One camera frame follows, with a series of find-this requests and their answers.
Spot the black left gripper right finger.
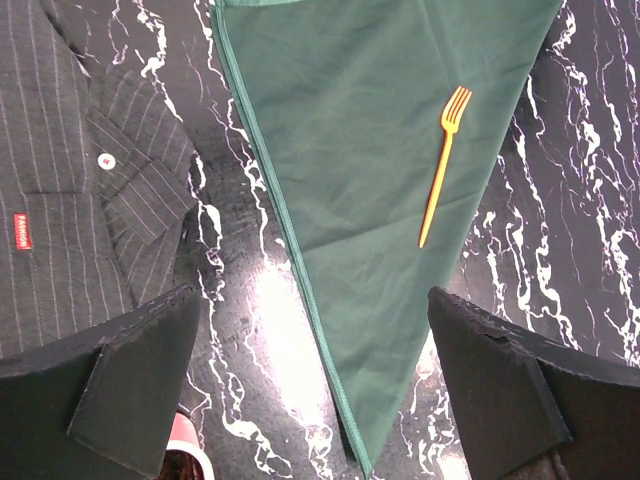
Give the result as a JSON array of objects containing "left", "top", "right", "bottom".
[{"left": 428, "top": 287, "right": 639, "bottom": 479}]

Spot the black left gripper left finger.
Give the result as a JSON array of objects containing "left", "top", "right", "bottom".
[{"left": 1, "top": 285, "right": 200, "bottom": 479}]

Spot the orange plastic fork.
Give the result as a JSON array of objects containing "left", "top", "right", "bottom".
[{"left": 418, "top": 86, "right": 472, "bottom": 248}]

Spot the green cloth napkin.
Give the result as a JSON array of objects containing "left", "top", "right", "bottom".
[{"left": 211, "top": 1, "right": 560, "bottom": 475}]

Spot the pink compartment tray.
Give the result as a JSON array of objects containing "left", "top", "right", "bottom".
[{"left": 166, "top": 411, "right": 215, "bottom": 480}]

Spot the dark pinstriped shirt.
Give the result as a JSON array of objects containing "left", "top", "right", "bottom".
[{"left": 1, "top": 1, "right": 195, "bottom": 357}]

